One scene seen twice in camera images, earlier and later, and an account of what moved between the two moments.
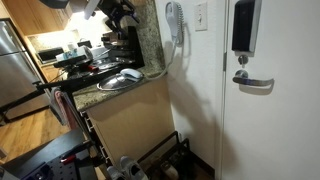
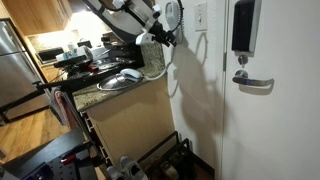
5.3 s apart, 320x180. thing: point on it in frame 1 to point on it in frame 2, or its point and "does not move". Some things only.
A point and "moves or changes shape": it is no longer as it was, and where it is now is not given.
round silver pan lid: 115,82 does not move
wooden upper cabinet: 32,17 does not move
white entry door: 272,132 does not move
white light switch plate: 200,17 does not move
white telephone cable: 180,44 moves or changes shape
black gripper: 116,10 to 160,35
